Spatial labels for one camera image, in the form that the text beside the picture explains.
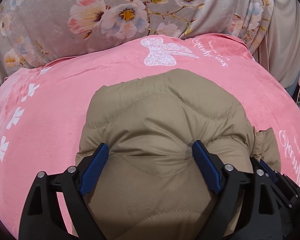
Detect olive quilted puffer jacket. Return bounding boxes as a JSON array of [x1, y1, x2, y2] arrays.
[[76, 69, 281, 239]]

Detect pink butterfly print blanket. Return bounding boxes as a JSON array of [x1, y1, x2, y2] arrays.
[[0, 34, 300, 236]]

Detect beige curtain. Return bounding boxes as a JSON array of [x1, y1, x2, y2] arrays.
[[254, 0, 300, 88]]

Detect grey floral bedding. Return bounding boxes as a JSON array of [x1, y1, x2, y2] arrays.
[[0, 0, 274, 84]]

